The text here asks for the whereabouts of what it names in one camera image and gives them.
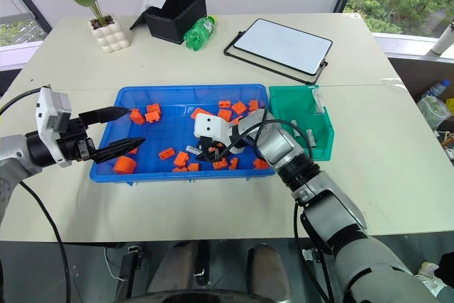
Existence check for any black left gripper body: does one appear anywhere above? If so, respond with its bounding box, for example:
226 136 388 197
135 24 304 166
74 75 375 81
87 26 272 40
57 116 96 163

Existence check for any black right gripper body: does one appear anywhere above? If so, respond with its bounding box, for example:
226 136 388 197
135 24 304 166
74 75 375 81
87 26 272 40
196 136 232 155

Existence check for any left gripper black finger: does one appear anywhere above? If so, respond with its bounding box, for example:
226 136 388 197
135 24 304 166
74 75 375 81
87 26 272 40
78 105 131 128
91 136 148 165

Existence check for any blue plastic bin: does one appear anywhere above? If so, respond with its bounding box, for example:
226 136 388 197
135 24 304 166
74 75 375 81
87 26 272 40
88 84 276 184

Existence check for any green plastic bin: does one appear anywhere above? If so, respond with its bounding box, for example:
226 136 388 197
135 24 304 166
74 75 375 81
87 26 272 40
268 84 336 162

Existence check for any clear bin label holder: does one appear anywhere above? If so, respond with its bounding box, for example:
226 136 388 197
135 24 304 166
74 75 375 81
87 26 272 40
314 87 326 116

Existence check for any orange plastic cylinder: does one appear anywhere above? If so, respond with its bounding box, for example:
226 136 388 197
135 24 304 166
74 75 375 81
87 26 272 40
113 155 138 175

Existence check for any flat orange plastic piece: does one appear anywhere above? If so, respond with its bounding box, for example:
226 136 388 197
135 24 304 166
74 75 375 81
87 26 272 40
190 107 216 121

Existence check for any white bubble plant pot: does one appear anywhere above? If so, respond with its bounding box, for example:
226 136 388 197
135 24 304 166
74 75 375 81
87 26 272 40
87 14 133 54

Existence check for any green plastic bottle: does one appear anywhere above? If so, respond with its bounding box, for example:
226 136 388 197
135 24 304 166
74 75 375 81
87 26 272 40
182 15 218 53

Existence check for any black open box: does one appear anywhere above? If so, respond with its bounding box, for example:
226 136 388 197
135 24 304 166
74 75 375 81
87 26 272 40
128 0 208 48

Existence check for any small black-framed whiteboard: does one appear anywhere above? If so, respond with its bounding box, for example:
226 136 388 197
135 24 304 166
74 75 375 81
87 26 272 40
223 18 334 85

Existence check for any dark rounded shape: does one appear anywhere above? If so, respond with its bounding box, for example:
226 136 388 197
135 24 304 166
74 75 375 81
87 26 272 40
246 242 292 301

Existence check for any clear plastic bag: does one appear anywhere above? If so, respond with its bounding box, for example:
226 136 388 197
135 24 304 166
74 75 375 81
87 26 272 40
417 94 453 129

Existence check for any clear water bottle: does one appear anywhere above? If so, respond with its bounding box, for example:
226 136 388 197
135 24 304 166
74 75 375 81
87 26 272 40
421 79 452 101

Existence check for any white shoe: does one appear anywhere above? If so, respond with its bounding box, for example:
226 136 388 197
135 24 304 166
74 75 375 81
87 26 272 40
416 261 448 294

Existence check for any white drink bottle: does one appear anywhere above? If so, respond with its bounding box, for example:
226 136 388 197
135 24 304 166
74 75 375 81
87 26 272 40
432 21 454 57

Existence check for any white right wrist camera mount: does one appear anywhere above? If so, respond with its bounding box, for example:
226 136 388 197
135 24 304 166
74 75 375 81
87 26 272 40
193 112 232 145

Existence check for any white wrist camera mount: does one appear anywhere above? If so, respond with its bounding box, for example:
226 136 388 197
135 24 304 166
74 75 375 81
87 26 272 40
193 112 232 145
35 86 73 169

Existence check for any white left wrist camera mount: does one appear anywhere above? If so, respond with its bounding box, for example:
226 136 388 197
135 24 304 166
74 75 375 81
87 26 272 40
35 86 73 169

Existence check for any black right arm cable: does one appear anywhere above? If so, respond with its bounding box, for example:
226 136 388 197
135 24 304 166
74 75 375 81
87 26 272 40
215 106 336 303

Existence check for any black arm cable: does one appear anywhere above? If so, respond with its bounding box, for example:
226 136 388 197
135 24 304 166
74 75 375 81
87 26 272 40
0 87 72 303
215 106 336 303

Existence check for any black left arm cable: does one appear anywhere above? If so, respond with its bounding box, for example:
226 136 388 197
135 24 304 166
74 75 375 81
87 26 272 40
0 87 72 303

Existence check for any thin white cable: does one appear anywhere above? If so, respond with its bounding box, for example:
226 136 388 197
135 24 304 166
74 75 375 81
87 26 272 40
104 246 126 282

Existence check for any black table bracket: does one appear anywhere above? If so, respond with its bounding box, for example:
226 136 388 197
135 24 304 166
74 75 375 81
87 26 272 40
118 242 143 301

